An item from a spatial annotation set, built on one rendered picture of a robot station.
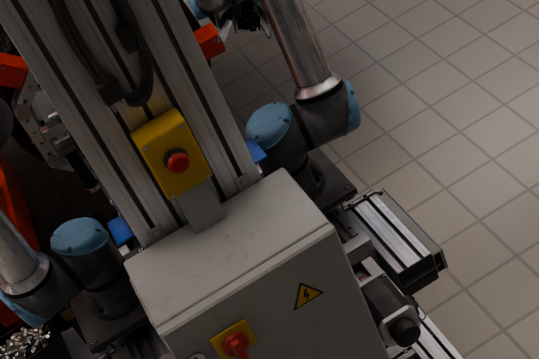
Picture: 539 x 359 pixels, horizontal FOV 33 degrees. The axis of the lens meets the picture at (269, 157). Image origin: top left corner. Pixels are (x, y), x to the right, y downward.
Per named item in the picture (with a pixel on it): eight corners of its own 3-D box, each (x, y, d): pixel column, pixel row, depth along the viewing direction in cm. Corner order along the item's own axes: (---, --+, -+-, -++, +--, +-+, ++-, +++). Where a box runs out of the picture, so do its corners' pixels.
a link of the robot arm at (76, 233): (133, 261, 210) (107, 222, 201) (88, 301, 205) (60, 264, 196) (105, 240, 218) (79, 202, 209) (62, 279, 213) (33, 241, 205)
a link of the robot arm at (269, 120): (253, 154, 223) (234, 113, 214) (304, 131, 223) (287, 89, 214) (267, 184, 214) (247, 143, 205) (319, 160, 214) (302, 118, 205)
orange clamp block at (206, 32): (192, 53, 282) (219, 39, 283) (200, 65, 276) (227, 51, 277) (184, 35, 278) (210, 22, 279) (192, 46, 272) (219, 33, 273)
